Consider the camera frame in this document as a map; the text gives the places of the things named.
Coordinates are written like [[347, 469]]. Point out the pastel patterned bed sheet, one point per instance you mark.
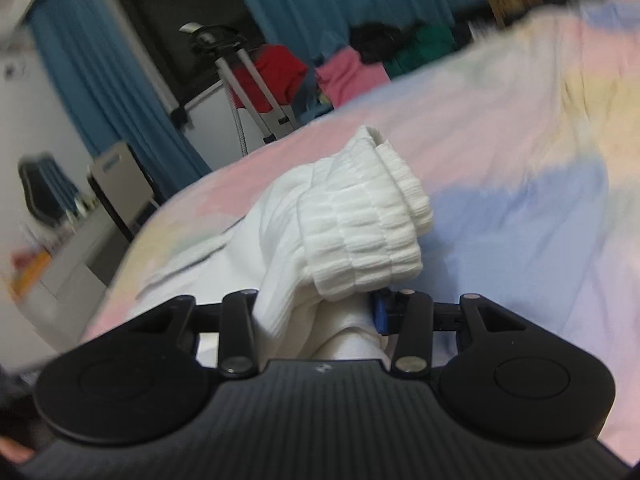
[[527, 144]]

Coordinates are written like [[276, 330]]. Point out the pink garment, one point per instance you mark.
[[344, 77]]

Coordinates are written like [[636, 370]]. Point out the wavy framed mirror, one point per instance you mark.
[[49, 194]]

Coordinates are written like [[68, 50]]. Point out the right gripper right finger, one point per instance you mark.
[[413, 317]]

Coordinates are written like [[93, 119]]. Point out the red garment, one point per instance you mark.
[[282, 72]]

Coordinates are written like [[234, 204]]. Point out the white chair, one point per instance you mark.
[[123, 188]]

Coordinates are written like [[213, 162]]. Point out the black garment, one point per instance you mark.
[[378, 42]]

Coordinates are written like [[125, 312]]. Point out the dark window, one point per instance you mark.
[[190, 35]]

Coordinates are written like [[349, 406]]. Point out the white garment with ribbed cuffs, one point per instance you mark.
[[318, 240]]

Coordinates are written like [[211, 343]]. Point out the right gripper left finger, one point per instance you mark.
[[231, 319]]

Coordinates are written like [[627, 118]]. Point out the blue curtain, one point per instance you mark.
[[108, 97]]

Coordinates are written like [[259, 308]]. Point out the white dresser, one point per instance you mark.
[[57, 310]]

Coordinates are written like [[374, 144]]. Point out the green garment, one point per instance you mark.
[[425, 44]]

